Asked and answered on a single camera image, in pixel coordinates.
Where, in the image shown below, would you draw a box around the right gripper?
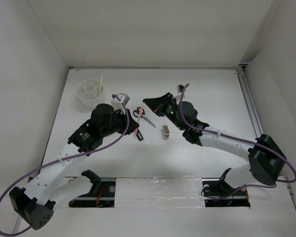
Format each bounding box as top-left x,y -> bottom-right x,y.
144,92 -> 185,131

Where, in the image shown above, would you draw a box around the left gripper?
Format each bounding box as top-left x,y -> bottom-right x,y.
101,107 -> 139,137

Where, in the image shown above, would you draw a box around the pink clear pen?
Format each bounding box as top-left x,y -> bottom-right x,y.
134,104 -> 143,137

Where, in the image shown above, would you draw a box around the yellow clear pen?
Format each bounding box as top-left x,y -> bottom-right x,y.
98,76 -> 103,96

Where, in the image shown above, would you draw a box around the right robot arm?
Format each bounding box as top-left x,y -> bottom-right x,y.
143,93 -> 285,196

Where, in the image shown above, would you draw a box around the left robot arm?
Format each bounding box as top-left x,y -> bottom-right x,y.
9,104 -> 139,230

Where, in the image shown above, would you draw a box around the white round divided container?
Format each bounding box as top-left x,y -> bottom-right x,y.
76,79 -> 106,108

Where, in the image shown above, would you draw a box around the blue cap black highlighter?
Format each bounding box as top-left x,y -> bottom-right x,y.
136,130 -> 144,141

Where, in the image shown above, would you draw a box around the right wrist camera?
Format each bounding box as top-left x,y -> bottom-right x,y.
177,84 -> 186,94

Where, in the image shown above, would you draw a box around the black handled scissors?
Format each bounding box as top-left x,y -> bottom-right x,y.
133,107 -> 156,128

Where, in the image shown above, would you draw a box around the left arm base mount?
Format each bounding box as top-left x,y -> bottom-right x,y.
69,170 -> 116,208

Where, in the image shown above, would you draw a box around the aluminium frame rail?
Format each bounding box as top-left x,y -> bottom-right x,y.
236,64 -> 263,137

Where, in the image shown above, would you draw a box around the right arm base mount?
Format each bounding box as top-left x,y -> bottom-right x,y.
200,168 -> 251,207

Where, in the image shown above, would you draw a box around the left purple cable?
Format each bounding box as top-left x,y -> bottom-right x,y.
0,93 -> 131,235

